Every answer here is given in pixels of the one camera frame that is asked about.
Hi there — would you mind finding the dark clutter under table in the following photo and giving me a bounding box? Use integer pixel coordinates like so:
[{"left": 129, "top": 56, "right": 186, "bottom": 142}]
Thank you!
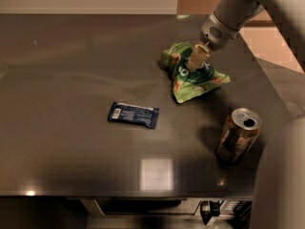
[{"left": 199, "top": 200, "right": 252, "bottom": 229}]

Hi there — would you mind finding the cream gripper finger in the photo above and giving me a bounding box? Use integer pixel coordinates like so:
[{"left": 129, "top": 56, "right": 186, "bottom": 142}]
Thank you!
[{"left": 186, "top": 44, "right": 211, "bottom": 72}]

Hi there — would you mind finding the blue rxbar blueberry bar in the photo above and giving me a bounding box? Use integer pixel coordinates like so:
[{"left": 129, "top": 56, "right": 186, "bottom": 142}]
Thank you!
[{"left": 108, "top": 102, "right": 159, "bottom": 129}]

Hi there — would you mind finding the brown soda can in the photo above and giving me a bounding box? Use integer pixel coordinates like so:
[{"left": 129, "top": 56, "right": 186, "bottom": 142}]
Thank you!
[{"left": 215, "top": 108, "right": 262, "bottom": 164}]

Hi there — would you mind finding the green rice chip bag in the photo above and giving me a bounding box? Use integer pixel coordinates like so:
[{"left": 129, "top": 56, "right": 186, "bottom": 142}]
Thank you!
[{"left": 161, "top": 42, "right": 230, "bottom": 104}]

